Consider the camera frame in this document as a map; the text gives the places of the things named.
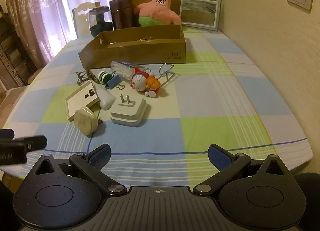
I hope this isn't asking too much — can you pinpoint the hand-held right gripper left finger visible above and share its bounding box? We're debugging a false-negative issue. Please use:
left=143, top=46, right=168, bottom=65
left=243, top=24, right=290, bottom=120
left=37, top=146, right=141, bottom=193
left=34, top=143, right=128, bottom=196

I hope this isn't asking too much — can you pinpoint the green white spool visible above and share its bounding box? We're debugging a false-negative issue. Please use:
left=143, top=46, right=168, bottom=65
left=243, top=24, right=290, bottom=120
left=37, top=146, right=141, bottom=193
left=97, top=70, right=112, bottom=82

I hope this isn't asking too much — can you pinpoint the blue cat toy figure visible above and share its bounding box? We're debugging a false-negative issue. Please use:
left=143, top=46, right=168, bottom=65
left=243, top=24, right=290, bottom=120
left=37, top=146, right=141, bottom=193
left=130, top=67, right=160, bottom=97

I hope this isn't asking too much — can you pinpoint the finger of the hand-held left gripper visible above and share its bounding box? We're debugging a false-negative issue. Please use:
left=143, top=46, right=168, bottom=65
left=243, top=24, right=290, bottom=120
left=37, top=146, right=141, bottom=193
left=15, top=135, right=48, bottom=152
left=0, top=129, right=15, bottom=139

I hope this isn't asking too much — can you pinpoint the white wall switch plate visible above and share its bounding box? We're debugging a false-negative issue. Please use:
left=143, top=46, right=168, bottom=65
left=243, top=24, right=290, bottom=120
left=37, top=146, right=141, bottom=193
left=65, top=81, right=100, bottom=122

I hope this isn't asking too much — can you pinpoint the white charger with prongs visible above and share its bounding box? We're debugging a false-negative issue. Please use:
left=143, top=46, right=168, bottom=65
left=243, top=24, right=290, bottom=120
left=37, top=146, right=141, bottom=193
left=110, top=93, right=147, bottom=128

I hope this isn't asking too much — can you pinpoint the clear plastic box blue label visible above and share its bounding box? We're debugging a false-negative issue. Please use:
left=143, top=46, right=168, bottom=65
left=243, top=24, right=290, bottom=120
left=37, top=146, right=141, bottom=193
left=111, top=61, right=146, bottom=80

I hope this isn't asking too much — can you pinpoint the blue binder clip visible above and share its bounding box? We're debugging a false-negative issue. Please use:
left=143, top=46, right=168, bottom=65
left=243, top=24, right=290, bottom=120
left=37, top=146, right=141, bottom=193
left=104, top=71, right=127, bottom=91

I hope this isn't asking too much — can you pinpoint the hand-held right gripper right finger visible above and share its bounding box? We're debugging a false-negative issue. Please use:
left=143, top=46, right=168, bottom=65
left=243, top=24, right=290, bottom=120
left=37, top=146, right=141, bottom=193
left=192, top=143, right=290, bottom=195

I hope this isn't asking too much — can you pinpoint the brown cardboard box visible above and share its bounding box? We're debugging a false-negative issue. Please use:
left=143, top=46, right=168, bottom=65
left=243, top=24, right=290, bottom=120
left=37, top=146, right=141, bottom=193
left=78, top=24, right=187, bottom=69

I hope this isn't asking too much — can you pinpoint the white cone-shaped adapter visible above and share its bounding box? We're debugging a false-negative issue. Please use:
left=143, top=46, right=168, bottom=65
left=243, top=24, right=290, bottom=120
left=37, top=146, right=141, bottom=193
left=95, top=87, right=117, bottom=110

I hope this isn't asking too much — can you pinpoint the glass jar with dark base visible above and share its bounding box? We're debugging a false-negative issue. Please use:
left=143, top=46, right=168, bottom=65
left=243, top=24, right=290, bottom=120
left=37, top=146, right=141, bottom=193
left=88, top=6, right=113, bottom=37

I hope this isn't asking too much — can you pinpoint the beige octagonal plug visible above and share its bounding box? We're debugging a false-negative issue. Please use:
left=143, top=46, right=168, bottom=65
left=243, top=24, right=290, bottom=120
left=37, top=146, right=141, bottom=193
left=74, top=106, right=103, bottom=136

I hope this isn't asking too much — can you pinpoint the pink lace curtain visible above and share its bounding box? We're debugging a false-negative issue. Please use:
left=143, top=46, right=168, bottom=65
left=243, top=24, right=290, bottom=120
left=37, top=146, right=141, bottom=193
left=2, top=0, right=119, bottom=66

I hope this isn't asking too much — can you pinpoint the glass picture frame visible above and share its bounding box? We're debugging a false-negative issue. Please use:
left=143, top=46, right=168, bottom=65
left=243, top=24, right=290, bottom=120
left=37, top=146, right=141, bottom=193
left=177, top=0, right=222, bottom=31

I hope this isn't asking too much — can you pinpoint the pink starfish plush toy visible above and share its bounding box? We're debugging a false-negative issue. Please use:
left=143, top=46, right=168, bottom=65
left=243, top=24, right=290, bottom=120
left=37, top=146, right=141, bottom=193
left=133, top=0, right=182, bottom=27

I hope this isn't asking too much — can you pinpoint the cream wooden chair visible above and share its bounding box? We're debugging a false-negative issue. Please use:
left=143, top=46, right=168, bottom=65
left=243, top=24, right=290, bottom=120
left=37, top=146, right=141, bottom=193
left=72, top=2, right=102, bottom=38

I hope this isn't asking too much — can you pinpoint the brown metal thermos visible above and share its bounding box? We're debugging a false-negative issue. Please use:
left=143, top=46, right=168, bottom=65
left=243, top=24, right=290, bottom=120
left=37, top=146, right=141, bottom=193
left=109, top=0, right=133, bottom=30

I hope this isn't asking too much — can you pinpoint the checked tablecloth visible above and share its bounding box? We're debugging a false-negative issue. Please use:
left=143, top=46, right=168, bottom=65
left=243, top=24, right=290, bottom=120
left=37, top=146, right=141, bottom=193
left=1, top=29, right=314, bottom=191

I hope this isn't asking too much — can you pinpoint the dark wooden shelf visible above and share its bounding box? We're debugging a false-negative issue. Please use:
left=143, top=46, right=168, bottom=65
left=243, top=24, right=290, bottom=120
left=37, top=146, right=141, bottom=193
left=0, top=6, right=38, bottom=89

